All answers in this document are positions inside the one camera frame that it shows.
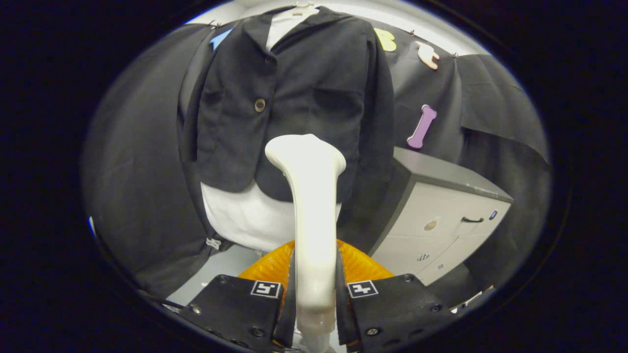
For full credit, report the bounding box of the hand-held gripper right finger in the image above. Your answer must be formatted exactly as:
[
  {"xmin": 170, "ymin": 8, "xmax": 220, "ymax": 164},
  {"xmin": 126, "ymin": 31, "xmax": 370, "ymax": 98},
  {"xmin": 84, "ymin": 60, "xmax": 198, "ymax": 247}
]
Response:
[{"xmin": 336, "ymin": 240, "xmax": 454, "ymax": 353}]

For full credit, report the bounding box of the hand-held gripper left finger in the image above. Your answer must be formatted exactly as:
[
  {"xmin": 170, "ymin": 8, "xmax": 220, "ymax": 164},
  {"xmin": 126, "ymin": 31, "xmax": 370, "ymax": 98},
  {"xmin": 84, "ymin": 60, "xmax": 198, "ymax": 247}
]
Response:
[{"xmin": 177, "ymin": 240, "xmax": 298, "ymax": 353}]

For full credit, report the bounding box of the white shirt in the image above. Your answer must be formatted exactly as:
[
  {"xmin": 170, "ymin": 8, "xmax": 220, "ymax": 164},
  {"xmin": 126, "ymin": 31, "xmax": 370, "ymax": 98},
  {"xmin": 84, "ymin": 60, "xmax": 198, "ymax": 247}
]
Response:
[{"xmin": 200, "ymin": 6, "xmax": 342, "ymax": 253}]

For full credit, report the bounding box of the white garment steamer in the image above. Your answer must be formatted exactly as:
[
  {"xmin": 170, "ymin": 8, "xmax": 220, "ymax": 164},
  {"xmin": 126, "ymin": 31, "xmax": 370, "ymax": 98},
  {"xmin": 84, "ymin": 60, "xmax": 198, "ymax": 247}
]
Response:
[{"xmin": 265, "ymin": 134, "xmax": 347, "ymax": 353}]

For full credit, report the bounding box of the black jacket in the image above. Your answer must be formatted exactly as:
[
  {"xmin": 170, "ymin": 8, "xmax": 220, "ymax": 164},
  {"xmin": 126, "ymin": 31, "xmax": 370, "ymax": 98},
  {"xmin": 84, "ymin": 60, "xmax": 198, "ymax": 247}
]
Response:
[{"xmin": 178, "ymin": 6, "xmax": 396, "ymax": 246}]

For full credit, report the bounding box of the grey cabinet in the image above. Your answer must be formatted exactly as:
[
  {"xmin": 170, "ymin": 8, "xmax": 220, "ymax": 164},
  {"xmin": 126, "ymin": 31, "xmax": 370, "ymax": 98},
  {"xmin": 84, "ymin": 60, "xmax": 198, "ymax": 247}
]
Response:
[{"xmin": 368, "ymin": 146, "xmax": 514, "ymax": 286}]

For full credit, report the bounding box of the black backdrop cloth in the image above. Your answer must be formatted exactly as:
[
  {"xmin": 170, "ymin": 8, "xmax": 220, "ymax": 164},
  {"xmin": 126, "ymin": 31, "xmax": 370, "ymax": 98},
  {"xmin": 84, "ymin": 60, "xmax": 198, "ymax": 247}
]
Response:
[{"xmin": 81, "ymin": 20, "xmax": 550, "ymax": 300}]

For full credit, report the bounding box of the white plastic hanger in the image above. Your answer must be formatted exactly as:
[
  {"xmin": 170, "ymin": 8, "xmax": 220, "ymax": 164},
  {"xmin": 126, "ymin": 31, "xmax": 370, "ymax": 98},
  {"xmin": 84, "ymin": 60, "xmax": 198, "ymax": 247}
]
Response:
[{"xmin": 286, "ymin": 1, "xmax": 319, "ymax": 18}]

